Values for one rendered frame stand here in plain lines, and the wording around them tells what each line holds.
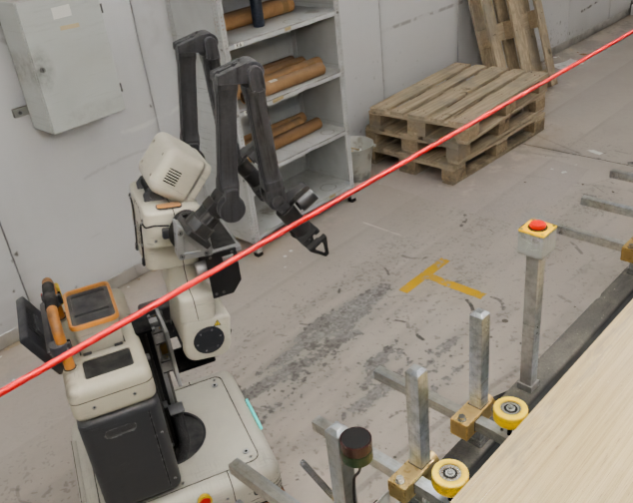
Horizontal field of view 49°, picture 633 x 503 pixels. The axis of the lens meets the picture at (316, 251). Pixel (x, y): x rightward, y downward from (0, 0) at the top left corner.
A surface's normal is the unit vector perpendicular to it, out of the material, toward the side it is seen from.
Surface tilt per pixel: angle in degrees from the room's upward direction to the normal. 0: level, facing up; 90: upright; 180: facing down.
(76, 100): 90
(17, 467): 0
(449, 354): 0
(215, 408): 0
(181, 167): 90
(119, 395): 90
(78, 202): 90
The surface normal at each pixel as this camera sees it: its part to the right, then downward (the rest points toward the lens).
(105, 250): 0.72, 0.28
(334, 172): -0.68, 0.43
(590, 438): -0.11, -0.86
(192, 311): 0.40, 0.43
